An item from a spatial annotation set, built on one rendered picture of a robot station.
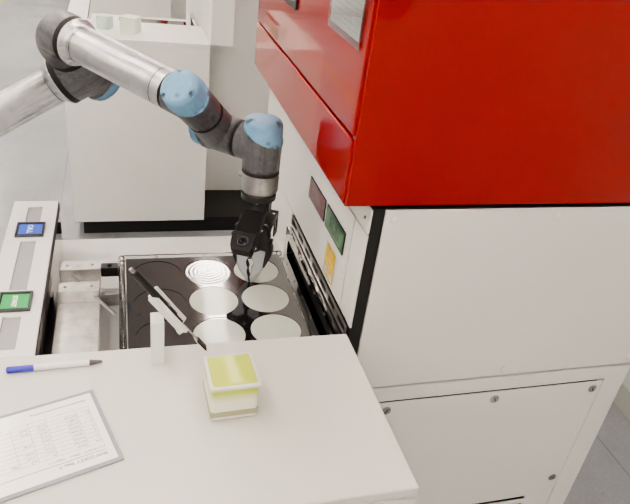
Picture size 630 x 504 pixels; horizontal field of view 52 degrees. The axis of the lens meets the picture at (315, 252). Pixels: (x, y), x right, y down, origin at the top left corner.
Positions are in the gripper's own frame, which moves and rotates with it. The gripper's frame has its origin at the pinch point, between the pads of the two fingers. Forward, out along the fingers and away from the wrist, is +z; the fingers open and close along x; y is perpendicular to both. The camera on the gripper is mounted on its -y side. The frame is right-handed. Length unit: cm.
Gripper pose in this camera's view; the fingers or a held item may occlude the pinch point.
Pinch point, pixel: (248, 278)
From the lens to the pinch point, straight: 139.2
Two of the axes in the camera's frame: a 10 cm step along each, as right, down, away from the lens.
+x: -9.7, -2.1, 1.2
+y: 2.0, -4.8, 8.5
